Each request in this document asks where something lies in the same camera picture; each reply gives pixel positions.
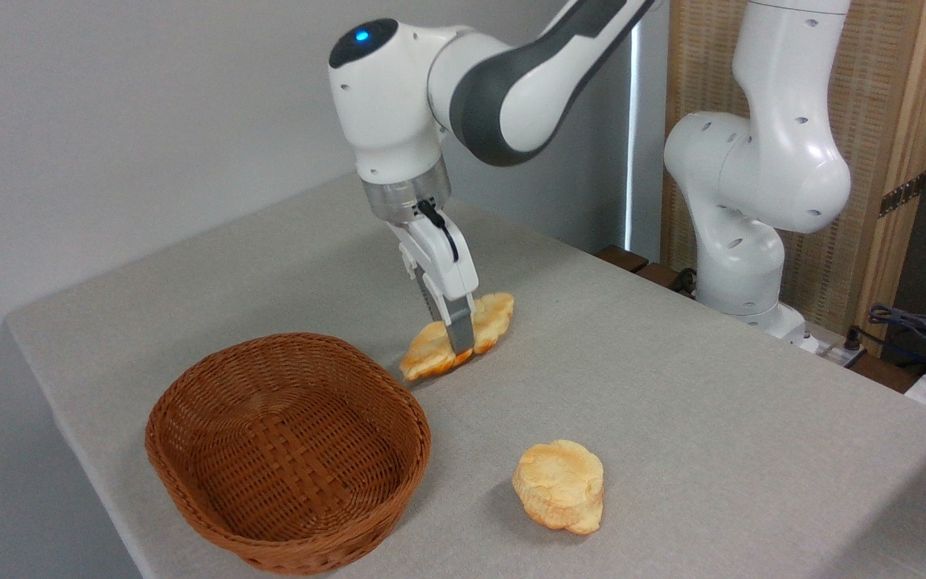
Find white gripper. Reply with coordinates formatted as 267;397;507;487
387;207;481;357

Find bundle of dark cables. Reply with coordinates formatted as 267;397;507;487
845;303;926;379

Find long braided bread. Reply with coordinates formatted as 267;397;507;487
399;291;516;383

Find metal screen hinge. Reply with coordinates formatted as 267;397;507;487
879;171;926;219

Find brown wooden blocks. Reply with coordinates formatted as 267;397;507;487
595;245;699;299

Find brown wicker basket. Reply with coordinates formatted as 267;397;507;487
145;332;432;576

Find round bread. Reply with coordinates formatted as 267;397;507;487
511;439;605;536

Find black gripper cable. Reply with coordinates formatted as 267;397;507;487
416;199;461;265

